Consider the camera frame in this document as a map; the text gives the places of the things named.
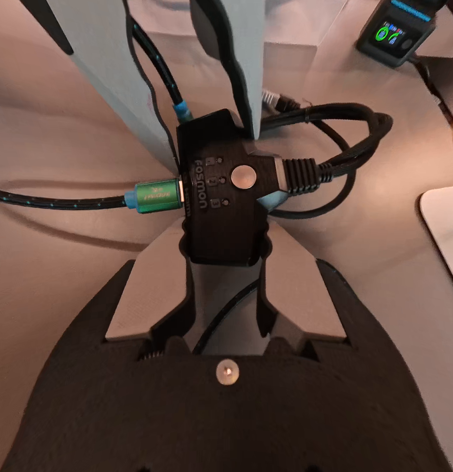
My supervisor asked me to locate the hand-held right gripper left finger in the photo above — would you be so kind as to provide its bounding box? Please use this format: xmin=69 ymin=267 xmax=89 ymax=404
xmin=105 ymin=218 xmax=197 ymax=345

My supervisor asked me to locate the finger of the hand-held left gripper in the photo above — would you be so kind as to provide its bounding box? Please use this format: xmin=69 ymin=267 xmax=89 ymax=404
xmin=49 ymin=0 xmax=182 ymax=175
xmin=190 ymin=0 xmax=267 ymax=140

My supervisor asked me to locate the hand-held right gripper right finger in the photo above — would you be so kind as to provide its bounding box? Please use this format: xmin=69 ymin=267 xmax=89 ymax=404
xmin=257 ymin=227 xmax=348 ymax=347

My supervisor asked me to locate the braided HDMI cable green plug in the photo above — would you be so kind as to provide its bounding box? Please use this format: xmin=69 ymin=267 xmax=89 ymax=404
xmin=129 ymin=16 xmax=194 ymax=124
xmin=0 ymin=178 xmax=186 ymax=215

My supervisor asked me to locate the black silver HDMI switch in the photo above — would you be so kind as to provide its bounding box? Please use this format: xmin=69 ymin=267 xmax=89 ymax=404
xmin=176 ymin=109 xmax=286 ymax=267

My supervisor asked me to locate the black switch pigtail cable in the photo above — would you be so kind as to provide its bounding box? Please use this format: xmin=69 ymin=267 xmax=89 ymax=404
xmin=260 ymin=90 xmax=394 ymax=220

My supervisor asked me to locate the small black display device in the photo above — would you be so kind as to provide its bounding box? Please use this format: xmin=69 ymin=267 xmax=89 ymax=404
xmin=355 ymin=0 xmax=439 ymax=69

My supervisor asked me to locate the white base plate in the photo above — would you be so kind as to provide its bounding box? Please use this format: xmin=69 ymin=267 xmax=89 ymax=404
xmin=419 ymin=185 xmax=453 ymax=294

